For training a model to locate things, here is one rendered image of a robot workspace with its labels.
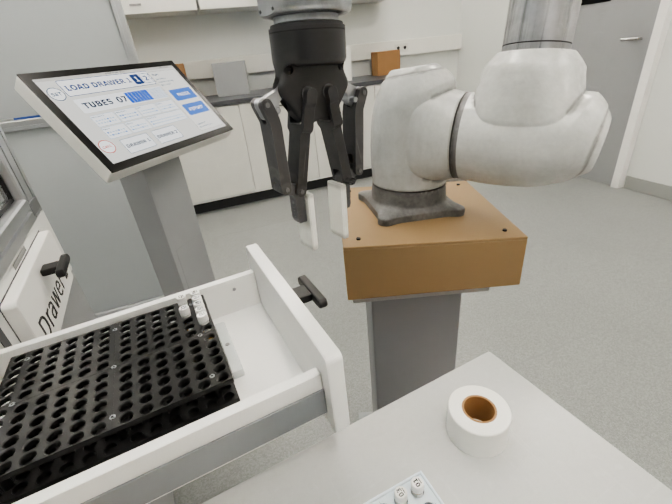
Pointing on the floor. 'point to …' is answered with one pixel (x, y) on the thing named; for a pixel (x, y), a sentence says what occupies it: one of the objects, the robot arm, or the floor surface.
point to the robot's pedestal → (411, 341)
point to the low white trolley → (626, 472)
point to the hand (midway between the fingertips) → (322, 215)
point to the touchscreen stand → (169, 226)
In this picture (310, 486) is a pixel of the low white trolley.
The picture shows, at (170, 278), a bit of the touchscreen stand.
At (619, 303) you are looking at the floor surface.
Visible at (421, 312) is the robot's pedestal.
